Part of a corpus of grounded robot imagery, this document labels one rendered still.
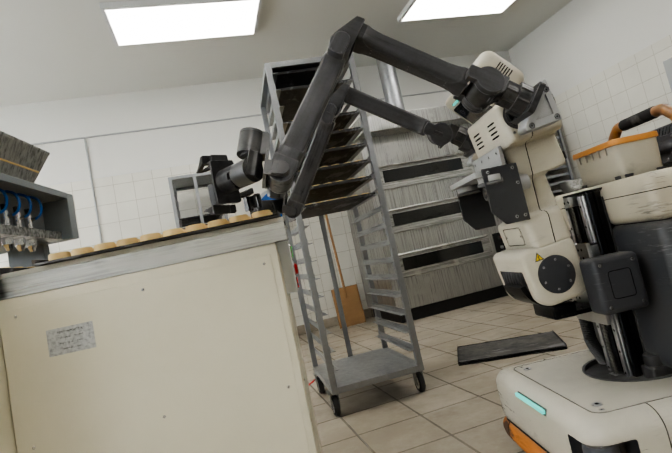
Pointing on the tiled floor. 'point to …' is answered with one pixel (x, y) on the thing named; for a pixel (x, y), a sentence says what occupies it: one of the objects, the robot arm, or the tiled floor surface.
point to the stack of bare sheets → (482, 352)
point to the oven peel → (353, 311)
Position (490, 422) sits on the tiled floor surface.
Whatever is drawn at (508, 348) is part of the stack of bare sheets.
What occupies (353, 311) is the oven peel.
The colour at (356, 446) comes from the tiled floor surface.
